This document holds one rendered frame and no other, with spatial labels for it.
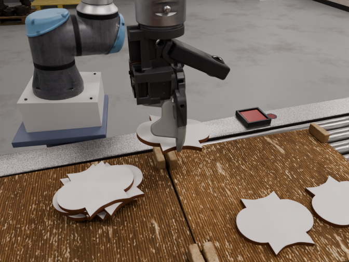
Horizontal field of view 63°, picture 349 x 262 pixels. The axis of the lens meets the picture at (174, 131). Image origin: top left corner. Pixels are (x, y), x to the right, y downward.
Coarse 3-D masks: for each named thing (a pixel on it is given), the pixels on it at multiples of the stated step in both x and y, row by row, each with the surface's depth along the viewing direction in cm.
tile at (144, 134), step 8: (152, 120) 57; (192, 120) 59; (144, 128) 54; (192, 128) 56; (200, 128) 56; (208, 128) 57; (144, 136) 52; (152, 136) 53; (192, 136) 54; (200, 136) 54; (208, 136) 55; (152, 144) 51; (160, 144) 51; (168, 144) 51; (184, 144) 51; (192, 144) 52
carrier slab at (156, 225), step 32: (128, 160) 67; (0, 192) 58; (32, 192) 58; (160, 192) 58; (0, 224) 52; (32, 224) 52; (64, 224) 52; (96, 224) 52; (128, 224) 52; (160, 224) 52; (0, 256) 47; (32, 256) 47; (64, 256) 47; (96, 256) 47; (128, 256) 47; (160, 256) 47
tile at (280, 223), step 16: (272, 192) 57; (256, 208) 53; (272, 208) 53; (288, 208) 53; (304, 208) 53; (240, 224) 51; (256, 224) 51; (272, 224) 51; (288, 224) 51; (304, 224) 51; (256, 240) 48; (272, 240) 48; (288, 240) 48; (304, 240) 48
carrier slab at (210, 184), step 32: (192, 160) 67; (224, 160) 67; (256, 160) 67; (288, 160) 67; (320, 160) 67; (192, 192) 58; (224, 192) 58; (256, 192) 58; (288, 192) 58; (192, 224) 52; (224, 224) 52; (320, 224) 52; (224, 256) 47; (256, 256) 47; (288, 256) 47; (320, 256) 47
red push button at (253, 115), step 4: (240, 112) 86; (244, 112) 86; (248, 112) 86; (252, 112) 86; (256, 112) 86; (244, 116) 84; (248, 116) 84; (252, 116) 84; (256, 116) 84; (260, 116) 84; (264, 116) 84; (248, 120) 82; (252, 120) 82; (256, 120) 82
